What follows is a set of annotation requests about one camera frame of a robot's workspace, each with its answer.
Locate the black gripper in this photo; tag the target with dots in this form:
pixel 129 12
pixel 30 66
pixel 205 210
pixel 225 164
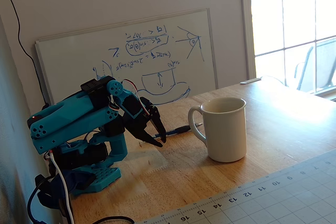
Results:
pixel 146 127

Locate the black and blue pen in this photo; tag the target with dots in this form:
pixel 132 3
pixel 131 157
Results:
pixel 181 129

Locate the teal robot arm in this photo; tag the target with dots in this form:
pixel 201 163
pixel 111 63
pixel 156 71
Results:
pixel 68 113

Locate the cream ceramic mug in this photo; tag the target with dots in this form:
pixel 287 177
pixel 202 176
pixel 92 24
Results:
pixel 225 132

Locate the whiteboard with blue writing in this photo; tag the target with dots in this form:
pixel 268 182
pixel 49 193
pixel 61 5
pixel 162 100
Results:
pixel 147 61

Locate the blue table clamp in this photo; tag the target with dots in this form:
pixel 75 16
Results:
pixel 76 179

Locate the small white flat strip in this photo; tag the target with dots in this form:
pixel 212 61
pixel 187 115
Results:
pixel 249 81

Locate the grey cutting mat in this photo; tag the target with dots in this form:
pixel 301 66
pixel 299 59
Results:
pixel 275 200

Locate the white framed window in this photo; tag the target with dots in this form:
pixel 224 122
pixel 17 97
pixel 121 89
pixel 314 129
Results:
pixel 291 24

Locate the outdoor mesh chair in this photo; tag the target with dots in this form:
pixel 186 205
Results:
pixel 323 66

